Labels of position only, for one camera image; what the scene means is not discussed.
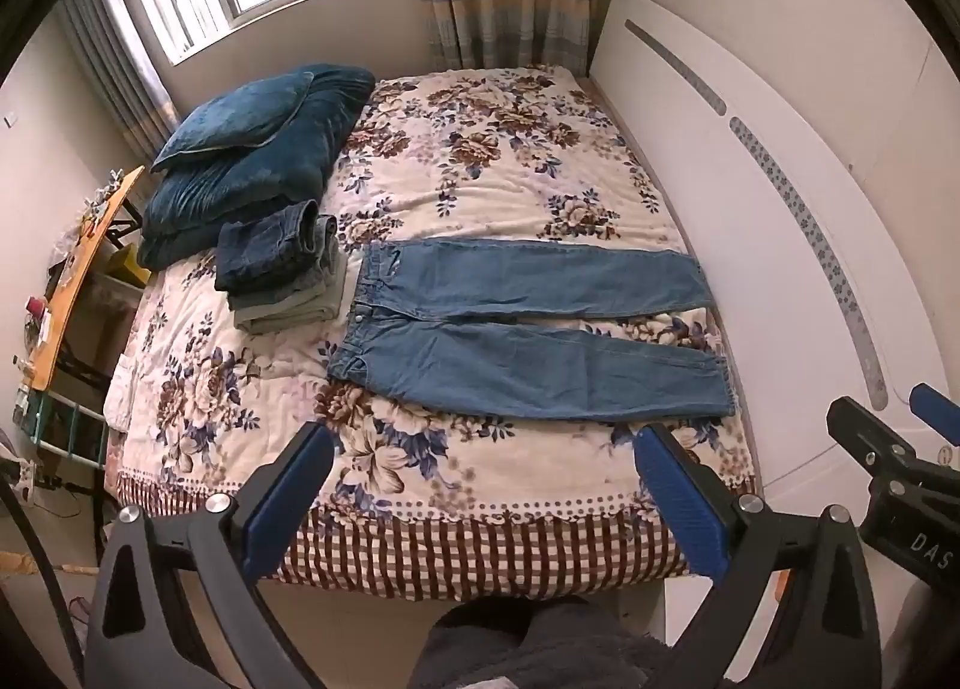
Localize blue denim jeans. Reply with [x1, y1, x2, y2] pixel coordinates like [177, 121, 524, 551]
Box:
[327, 237, 736, 423]

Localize white bed headboard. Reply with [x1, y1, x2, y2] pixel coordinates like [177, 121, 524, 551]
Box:
[590, 0, 947, 519]

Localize floral bed blanket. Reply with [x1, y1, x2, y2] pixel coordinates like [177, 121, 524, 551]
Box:
[106, 67, 755, 600]

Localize person's dark trousers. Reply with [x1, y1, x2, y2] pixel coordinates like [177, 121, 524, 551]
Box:
[407, 597, 680, 689]

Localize red cup on table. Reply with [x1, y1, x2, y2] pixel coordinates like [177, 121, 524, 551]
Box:
[25, 296, 47, 320]

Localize pale green folded pants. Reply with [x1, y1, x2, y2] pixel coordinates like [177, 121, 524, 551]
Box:
[228, 255, 348, 333]

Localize yellow box under table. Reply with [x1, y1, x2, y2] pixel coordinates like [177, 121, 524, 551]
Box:
[104, 244, 151, 289]

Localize dark folded jeans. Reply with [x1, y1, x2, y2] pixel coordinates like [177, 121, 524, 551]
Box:
[215, 200, 319, 294]

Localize orange wooden side table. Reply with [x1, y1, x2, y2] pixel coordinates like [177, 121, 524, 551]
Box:
[25, 166, 146, 391]

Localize teal folded duvet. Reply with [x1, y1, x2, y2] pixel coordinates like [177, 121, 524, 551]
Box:
[139, 63, 374, 271]

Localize teal velvet pillow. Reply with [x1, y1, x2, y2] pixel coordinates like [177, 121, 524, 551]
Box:
[151, 70, 314, 172]

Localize left grey-green curtain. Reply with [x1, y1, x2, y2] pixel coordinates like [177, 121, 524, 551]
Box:
[53, 0, 181, 166]

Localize black cable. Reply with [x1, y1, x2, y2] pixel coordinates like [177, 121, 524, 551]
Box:
[0, 461, 86, 689]

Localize green wire rack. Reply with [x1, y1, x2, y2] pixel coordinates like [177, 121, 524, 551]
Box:
[13, 388, 109, 469]

